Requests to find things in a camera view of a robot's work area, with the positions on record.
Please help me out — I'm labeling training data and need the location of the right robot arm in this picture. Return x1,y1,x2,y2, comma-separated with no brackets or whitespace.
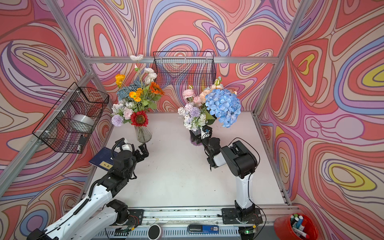
202,134,261,219

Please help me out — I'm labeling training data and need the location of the blue black device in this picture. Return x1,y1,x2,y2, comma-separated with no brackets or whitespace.
187,224,220,234

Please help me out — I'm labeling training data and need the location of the orange poppy stem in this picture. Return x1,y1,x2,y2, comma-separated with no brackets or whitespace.
115,74,142,102

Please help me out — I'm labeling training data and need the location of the blue hydrangea stem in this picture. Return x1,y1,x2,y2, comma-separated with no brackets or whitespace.
205,89,242,128

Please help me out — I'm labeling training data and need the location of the red flower with leaf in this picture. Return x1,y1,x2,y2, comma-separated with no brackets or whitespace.
130,111,149,127

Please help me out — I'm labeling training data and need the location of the black wire basket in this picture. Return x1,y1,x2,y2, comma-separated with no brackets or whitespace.
33,83,110,154
152,50,217,88

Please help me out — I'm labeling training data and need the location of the peach rose stem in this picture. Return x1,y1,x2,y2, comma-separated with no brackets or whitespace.
199,88,212,104

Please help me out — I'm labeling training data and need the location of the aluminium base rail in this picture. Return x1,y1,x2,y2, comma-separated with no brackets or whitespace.
93,205,302,240

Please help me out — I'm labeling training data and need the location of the red pen cup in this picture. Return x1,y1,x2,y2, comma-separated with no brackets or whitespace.
274,214,319,240

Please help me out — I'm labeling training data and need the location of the purple blue glass vase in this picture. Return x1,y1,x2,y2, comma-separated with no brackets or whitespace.
189,130,202,146

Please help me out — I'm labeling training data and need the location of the pink peony stem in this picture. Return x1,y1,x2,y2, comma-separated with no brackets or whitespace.
182,85,202,106

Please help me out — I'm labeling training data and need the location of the orange sunflower stem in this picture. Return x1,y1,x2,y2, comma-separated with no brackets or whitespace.
149,82,165,96

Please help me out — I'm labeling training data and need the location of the dark blue notebook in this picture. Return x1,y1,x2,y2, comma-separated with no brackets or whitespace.
89,147,114,171

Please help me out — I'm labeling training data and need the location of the lilac mixed flower bunch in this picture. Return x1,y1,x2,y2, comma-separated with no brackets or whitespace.
178,103,207,132

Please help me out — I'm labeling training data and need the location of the black wire basket left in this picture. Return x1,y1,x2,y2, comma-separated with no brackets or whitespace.
33,83,110,154

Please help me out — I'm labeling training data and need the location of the blue rose bunch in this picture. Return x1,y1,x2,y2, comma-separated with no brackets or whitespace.
117,80,142,101

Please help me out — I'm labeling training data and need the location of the round black speaker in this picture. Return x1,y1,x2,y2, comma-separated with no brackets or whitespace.
147,224,163,240

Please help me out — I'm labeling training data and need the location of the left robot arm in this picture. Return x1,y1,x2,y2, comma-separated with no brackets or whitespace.
27,138,149,240

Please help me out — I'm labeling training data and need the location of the white poppy stem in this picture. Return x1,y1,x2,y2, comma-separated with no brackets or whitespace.
130,54,158,85

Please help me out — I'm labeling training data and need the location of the clear ribbed glass vase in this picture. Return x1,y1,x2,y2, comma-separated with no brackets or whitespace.
135,126,152,143

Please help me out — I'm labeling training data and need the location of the black wire basket back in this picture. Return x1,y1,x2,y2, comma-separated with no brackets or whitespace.
152,50,217,88

